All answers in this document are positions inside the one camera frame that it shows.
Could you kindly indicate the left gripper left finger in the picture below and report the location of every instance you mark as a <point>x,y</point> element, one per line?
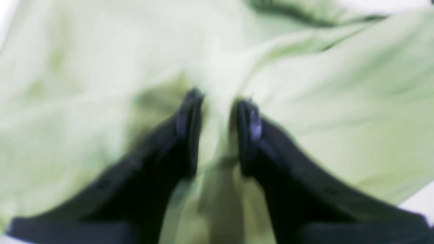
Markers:
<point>127,203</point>

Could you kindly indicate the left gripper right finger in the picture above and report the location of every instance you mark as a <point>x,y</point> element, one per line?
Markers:
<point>305,203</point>

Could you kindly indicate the green t-shirt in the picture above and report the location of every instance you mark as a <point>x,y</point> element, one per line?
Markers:
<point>84,81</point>

